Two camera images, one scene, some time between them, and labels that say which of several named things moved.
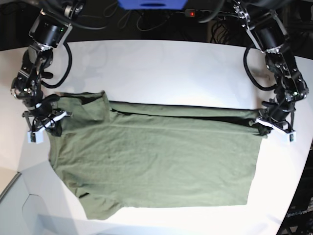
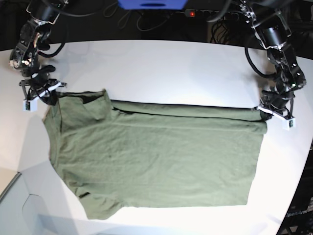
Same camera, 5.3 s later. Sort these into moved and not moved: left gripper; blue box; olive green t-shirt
Moved: left gripper
Not moved: blue box; olive green t-shirt
